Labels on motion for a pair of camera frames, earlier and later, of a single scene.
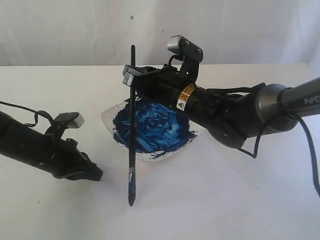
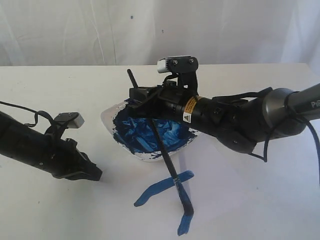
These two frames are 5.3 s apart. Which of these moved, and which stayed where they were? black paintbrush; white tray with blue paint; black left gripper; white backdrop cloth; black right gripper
Moved: black right gripper; black paintbrush
Stayed: black left gripper; white tray with blue paint; white backdrop cloth
